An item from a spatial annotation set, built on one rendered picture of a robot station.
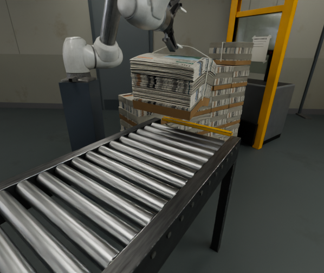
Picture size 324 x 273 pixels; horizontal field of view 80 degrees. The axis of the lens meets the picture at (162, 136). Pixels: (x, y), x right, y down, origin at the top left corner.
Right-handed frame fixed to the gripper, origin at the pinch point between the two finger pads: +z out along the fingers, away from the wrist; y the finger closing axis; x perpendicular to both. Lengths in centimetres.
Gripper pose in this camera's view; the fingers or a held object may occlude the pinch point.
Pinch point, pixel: (180, 28)
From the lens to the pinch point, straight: 101.7
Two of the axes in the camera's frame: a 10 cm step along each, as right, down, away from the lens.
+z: 4.5, -2.9, 8.5
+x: 8.9, 2.2, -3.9
